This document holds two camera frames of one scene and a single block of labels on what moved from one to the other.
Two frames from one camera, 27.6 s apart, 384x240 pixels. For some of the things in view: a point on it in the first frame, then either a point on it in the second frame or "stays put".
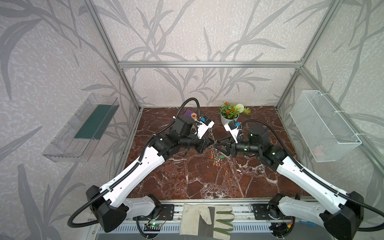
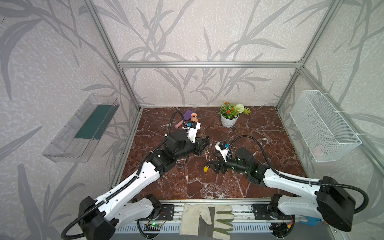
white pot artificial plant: (229, 113) stays put
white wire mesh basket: (327, 134) stays put
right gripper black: (232, 146) → (224, 164)
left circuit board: (152, 227) stays put
